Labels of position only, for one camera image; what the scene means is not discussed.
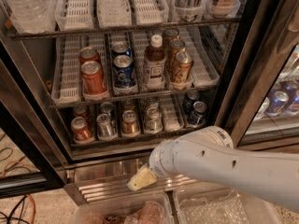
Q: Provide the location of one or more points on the gold can shelf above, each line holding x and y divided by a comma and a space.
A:
128, 105
172, 48
129, 122
181, 67
170, 34

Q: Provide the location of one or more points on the front gold can middle shelf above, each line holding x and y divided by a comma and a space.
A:
181, 67

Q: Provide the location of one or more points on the clear plastic bin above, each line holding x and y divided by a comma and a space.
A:
257, 210
140, 208

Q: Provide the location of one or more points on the front gold can bottom shelf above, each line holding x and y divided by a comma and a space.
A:
129, 122

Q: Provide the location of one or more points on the front blue can middle shelf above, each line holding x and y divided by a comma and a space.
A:
123, 69

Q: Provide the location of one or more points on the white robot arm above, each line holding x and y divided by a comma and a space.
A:
208, 155

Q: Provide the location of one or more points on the rear gold can bottom shelf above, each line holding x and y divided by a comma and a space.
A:
128, 105

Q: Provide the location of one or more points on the right fridge glass door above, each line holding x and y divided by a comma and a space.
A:
264, 41

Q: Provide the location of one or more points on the rear blue can middle shelf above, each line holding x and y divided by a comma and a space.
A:
120, 48

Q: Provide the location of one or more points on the front silver redbull can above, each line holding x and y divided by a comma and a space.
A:
104, 125

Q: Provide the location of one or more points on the wire shelf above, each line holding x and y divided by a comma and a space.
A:
51, 104
13, 34

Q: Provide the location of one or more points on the left clear plastic bin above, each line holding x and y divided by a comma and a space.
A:
140, 208

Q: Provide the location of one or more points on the rear blue can bottom shelf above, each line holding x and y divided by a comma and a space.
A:
190, 98

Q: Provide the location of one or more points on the front white can bottom shelf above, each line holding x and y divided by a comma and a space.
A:
153, 119

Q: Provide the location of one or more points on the rear orange can middle shelf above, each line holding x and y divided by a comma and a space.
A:
89, 54

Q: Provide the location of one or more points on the front orange can bottom shelf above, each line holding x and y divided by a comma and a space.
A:
81, 129

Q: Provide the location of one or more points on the steel fridge bottom grille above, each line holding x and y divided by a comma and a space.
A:
93, 181

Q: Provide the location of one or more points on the tea bottle white cap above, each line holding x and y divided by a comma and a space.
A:
154, 60

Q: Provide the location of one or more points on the silver redbull can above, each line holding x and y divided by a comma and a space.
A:
104, 125
108, 108

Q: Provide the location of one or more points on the top wire shelf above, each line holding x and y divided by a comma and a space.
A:
13, 34

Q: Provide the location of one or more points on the blue can shelf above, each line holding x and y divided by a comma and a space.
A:
120, 48
123, 69
198, 113
190, 98

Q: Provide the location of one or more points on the rear silver redbull can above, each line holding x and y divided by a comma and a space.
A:
108, 108

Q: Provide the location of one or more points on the rear gold can middle shelf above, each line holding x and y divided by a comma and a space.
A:
170, 34

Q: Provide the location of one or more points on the right clear plastic bin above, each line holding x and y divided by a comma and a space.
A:
257, 210

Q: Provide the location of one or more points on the front blue can bottom shelf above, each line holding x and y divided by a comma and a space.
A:
198, 113

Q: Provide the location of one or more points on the rear orange can bottom shelf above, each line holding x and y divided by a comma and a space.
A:
82, 111

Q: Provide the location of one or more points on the white can shelf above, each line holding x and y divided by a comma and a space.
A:
151, 102
153, 119

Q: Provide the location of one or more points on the water bottle top left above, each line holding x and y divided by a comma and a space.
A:
31, 16

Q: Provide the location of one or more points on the fridge glass door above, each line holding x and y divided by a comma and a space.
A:
34, 128
264, 41

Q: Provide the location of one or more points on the left fridge glass door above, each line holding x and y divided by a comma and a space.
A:
34, 128

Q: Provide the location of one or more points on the rear white can bottom shelf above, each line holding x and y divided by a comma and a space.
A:
151, 102

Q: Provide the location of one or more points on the front orange can middle shelf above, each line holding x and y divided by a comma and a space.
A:
93, 78

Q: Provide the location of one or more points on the orange can shelf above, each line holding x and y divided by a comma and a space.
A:
81, 129
93, 78
89, 54
82, 111

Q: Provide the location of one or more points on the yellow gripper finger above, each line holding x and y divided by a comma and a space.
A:
143, 178

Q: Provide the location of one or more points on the pepsi can behind door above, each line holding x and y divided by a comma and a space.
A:
277, 100

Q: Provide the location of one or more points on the middle wire shelf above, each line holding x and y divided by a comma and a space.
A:
51, 104

